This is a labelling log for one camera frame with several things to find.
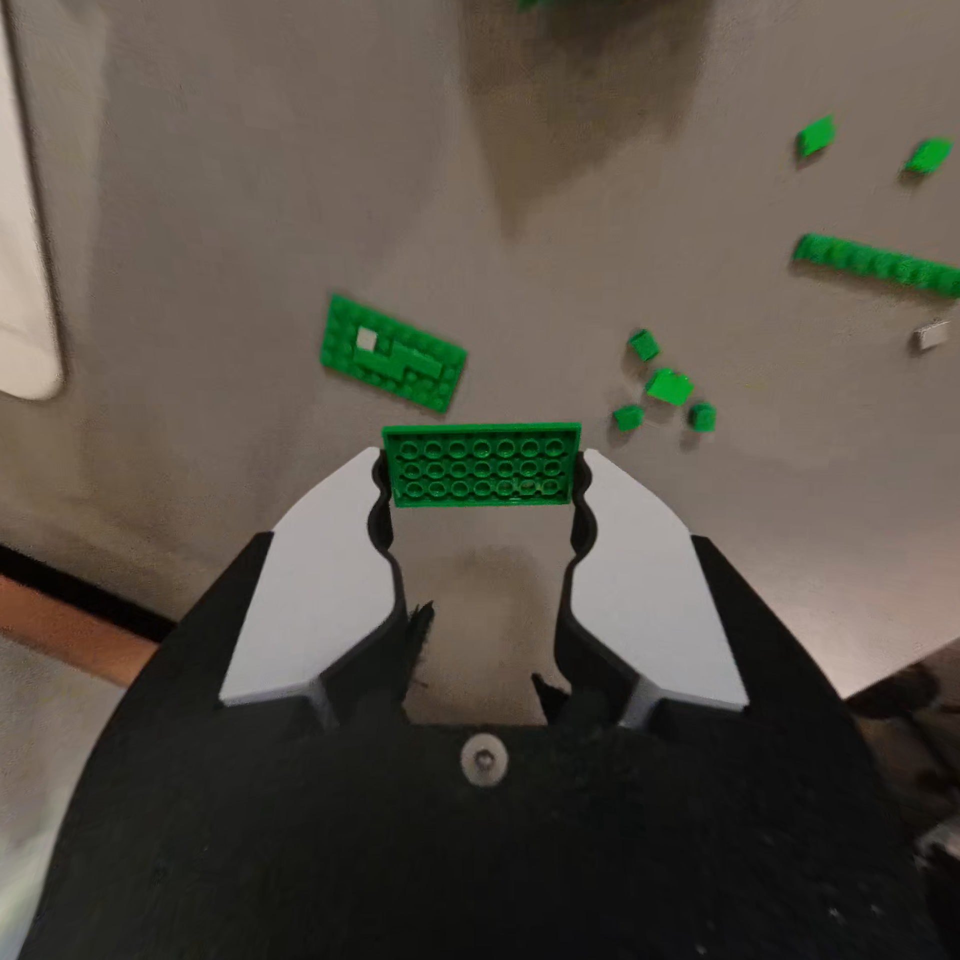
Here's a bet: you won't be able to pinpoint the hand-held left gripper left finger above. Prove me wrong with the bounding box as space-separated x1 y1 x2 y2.
219 446 412 730

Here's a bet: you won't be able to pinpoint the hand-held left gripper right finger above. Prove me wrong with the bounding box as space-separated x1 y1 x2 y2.
553 447 751 729

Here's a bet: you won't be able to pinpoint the green studded plate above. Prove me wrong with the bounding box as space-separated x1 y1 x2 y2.
382 423 582 509

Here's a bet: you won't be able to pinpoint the green bricks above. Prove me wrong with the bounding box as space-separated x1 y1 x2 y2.
517 0 955 435

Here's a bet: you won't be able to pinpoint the green plate assembly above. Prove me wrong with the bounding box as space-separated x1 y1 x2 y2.
320 294 468 415

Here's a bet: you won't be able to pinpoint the wooden-edged grey desk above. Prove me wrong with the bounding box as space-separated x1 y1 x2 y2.
0 573 162 894

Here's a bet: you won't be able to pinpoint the long green plate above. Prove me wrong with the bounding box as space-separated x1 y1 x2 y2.
791 232 960 300

